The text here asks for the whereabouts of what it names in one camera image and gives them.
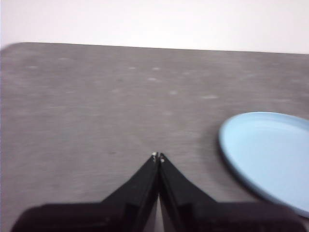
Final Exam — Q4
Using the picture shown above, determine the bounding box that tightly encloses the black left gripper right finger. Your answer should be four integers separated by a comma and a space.
158, 152, 308, 232

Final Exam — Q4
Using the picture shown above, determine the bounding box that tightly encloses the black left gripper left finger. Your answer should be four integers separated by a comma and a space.
11, 152, 160, 232

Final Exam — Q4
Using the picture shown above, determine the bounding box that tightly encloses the light blue round plate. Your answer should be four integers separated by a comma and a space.
218, 111, 309, 218

